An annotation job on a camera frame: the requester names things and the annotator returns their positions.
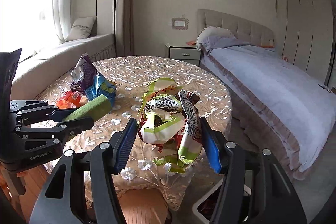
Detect white bed pillow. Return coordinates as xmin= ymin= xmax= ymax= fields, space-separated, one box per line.
xmin=195 ymin=26 xmax=234 ymax=51

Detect beige tufted headboard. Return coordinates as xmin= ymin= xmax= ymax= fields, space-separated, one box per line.
xmin=197 ymin=9 xmax=276 ymax=47

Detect green sponge block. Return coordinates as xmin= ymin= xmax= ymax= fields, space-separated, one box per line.
xmin=63 ymin=94 xmax=112 ymax=122

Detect beige throw pillow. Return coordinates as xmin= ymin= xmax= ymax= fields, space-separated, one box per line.
xmin=66 ymin=16 xmax=97 ymax=42

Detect red snack bag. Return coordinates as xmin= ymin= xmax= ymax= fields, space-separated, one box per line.
xmin=56 ymin=91 xmax=88 ymax=109

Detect green white noodle wrapper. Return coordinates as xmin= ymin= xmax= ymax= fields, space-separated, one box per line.
xmin=138 ymin=77 xmax=203 ymax=173

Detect round embroidered beige tablecloth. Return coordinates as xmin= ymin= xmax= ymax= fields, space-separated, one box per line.
xmin=34 ymin=55 xmax=233 ymax=212

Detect framed wall switch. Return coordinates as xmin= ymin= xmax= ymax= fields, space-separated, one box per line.
xmin=171 ymin=18 xmax=189 ymax=30

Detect grey white nightstand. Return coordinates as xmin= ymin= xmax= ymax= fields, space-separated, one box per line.
xmin=166 ymin=43 xmax=201 ymax=66

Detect beige wardrobe doors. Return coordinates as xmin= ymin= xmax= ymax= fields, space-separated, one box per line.
xmin=282 ymin=0 xmax=334 ymax=83

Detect purple snack wrapper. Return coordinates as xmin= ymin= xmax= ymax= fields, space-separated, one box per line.
xmin=70 ymin=53 xmax=97 ymax=94

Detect bed with lavender duvet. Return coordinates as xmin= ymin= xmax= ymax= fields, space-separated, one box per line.
xmin=198 ymin=40 xmax=335 ymax=180

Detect orange item on nightstand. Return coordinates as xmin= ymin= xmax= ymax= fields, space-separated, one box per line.
xmin=186 ymin=40 xmax=196 ymax=46

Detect blue chip bag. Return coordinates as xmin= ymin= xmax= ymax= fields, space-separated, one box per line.
xmin=84 ymin=72 xmax=117 ymax=107

